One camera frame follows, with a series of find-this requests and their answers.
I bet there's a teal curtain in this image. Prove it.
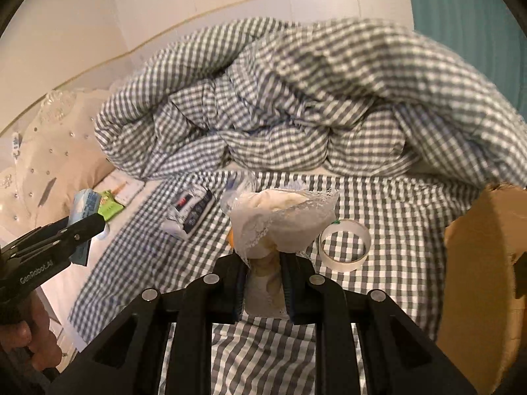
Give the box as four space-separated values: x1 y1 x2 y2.
401 0 523 103

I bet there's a white packet with dark label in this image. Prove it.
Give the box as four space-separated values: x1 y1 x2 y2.
160 185 215 241

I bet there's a white flat box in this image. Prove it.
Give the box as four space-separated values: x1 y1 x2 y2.
111 179 146 207

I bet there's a light blue tissue packet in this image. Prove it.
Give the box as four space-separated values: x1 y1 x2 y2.
69 189 103 265

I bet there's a green snack packet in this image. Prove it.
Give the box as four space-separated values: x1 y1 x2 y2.
99 190 126 221

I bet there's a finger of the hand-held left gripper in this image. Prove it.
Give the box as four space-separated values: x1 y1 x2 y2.
10 213 107 260

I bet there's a clear bag of cream pastry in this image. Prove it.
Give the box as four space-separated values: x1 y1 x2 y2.
228 187 340 317

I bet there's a person's left hand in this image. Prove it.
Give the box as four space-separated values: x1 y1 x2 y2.
14 294 60 373

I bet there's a brown cardboard box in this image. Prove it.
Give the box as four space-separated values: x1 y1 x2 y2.
436 183 527 395

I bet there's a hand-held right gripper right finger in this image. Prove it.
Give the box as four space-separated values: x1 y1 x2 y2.
280 251 478 395

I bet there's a clear plastic bottle blue label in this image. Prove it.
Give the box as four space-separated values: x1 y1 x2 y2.
220 173 258 215

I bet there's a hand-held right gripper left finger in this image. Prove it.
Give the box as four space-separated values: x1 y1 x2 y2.
53 253 250 395

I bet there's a white tape roll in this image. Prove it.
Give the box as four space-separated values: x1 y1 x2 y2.
319 220 371 272

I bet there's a grey checked duvet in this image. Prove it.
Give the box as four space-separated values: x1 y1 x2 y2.
94 16 527 198

